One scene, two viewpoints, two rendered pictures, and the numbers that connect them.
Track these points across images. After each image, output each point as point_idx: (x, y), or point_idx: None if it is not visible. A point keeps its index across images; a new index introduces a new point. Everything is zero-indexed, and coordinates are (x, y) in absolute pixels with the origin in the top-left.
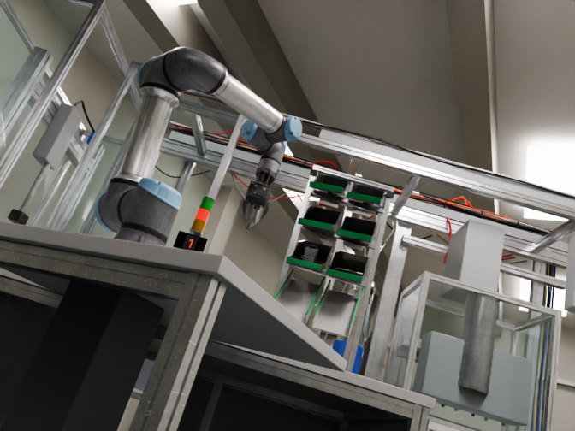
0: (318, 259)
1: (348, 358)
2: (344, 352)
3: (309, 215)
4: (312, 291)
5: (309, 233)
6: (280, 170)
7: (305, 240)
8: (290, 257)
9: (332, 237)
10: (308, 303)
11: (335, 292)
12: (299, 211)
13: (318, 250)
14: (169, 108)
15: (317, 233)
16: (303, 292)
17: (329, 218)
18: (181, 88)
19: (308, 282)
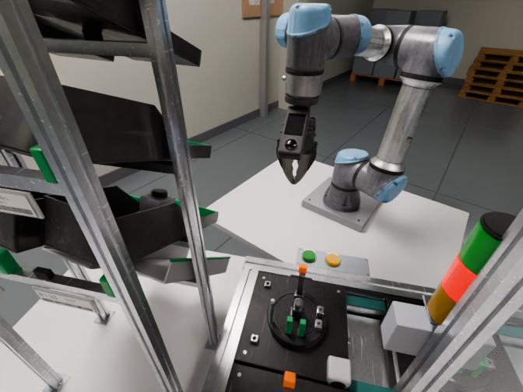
0: (72, 248)
1: (96, 301)
2: (37, 356)
3: (136, 132)
4: (142, 264)
5: (43, 214)
6: (282, 78)
7: (115, 218)
8: (212, 210)
9: (98, 163)
10: (166, 260)
11: (85, 261)
12: (185, 133)
13: (77, 224)
14: (401, 87)
15: (132, 168)
16: (161, 267)
17: (12, 113)
18: (394, 67)
19: (135, 270)
